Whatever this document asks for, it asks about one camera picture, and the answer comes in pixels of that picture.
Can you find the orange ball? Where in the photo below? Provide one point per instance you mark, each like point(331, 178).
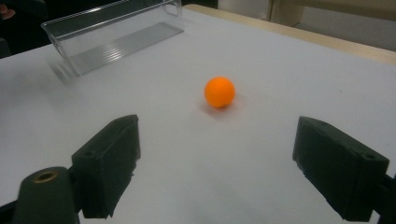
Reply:
point(219, 92)

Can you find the light wooden shelf unit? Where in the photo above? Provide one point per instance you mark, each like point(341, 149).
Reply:
point(342, 9)

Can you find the clear plastic container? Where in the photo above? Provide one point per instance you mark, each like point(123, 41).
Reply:
point(118, 46)

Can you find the white table cover sheet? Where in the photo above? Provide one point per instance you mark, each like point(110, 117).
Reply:
point(249, 140)

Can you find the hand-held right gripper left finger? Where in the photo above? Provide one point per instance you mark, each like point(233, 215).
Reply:
point(106, 161)

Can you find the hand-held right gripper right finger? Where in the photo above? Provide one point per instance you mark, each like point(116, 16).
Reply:
point(339, 168)

